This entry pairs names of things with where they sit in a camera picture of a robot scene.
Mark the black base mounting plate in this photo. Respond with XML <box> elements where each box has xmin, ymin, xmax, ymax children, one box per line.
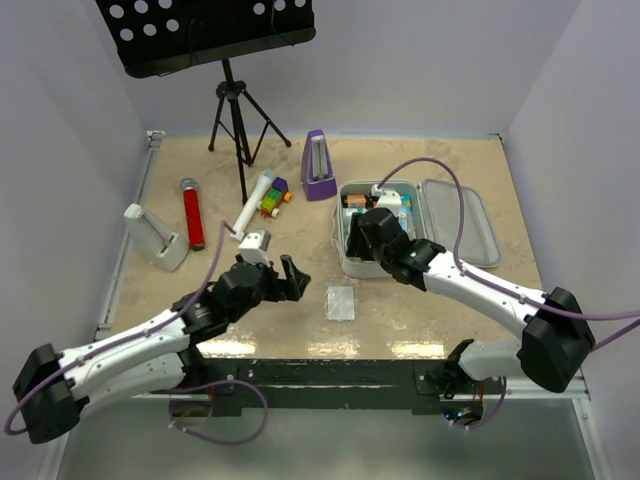
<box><xmin>180</xmin><ymin>358</ymin><xmax>477</xmax><ymax>415</ymax></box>

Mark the brown bottle orange cap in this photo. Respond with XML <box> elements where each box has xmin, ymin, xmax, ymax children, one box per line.
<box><xmin>341</xmin><ymin>194</ymin><xmax>377</xmax><ymax>209</ymax></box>

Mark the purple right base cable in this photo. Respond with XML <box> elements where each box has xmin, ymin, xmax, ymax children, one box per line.
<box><xmin>449</xmin><ymin>374</ymin><xmax>507</xmax><ymax>431</ymax></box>

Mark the red toy microphone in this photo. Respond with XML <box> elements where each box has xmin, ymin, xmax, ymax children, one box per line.
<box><xmin>180</xmin><ymin>178</ymin><xmax>205</xmax><ymax>251</ymax></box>

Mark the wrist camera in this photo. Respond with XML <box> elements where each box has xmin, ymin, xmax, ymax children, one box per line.
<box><xmin>370</xmin><ymin>184</ymin><xmax>402</xmax><ymax>216</ymax></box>
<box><xmin>238</xmin><ymin>230</ymin><xmax>271</xmax><ymax>265</ymax></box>

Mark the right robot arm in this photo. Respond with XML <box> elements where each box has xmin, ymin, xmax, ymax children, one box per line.
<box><xmin>351</xmin><ymin>208</ymin><xmax>595</xmax><ymax>393</ymax></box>

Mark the grey medicine case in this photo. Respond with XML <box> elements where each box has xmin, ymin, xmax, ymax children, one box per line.
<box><xmin>331</xmin><ymin>179</ymin><xmax>502</xmax><ymax>279</ymax></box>

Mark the purple metronome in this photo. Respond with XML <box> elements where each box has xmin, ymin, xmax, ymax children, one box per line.
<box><xmin>300</xmin><ymin>129</ymin><xmax>337</xmax><ymax>201</ymax></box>

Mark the black music stand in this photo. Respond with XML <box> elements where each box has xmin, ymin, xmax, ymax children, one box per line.
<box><xmin>96</xmin><ymin>0</ymin><xmax>316</xmax><ymax>202</ymax></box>

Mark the clear bag silver sachet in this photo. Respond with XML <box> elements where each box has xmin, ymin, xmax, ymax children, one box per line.
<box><xmin>325</xmin><ymin>283</ymin><xmax>356</xmax><ymax>322</ymax></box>

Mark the white toy microphone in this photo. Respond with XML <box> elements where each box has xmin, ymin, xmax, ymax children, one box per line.
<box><xmin>231</xmin><ymin>170</ymin><xmax>276</xmax><ymax>241</ymax></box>

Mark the colourful toy block train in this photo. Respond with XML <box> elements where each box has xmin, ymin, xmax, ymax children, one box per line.
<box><xmin>259</xmin><ymin>177</ymin><xmax>293</xmax><ymax>218</ymax></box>

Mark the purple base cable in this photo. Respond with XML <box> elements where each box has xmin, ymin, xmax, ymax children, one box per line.
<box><xmin>449</xmin><ymin>374</ymin><xmax>507</xmax><ymax>431</ymax></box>
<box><xmin>168</xmin><ymin>373</ymin><xmax>273</xmax><ymax>444</ymax></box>

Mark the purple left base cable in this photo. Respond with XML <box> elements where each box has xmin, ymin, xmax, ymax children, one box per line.
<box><xmin>168</xmin><ymin>373</ymin><xmax>273</xmax><ymax>444</ymax></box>

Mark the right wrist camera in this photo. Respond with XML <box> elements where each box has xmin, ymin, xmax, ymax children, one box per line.
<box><xmin>370</xmin><ymin>184</ymin><xmax>402</xmax><ymax>216</ymax></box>

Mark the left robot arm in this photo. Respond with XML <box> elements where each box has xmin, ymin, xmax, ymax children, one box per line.
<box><xmin>13</xmin><ymin>255</ymin><xmax>311</xmax><ymax>445</ymax></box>

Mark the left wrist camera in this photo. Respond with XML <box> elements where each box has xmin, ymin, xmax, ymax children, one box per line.
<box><xmin>238</xmin><ymin>230</ymin><xmax>271</xmax><ymax>265</ymax></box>

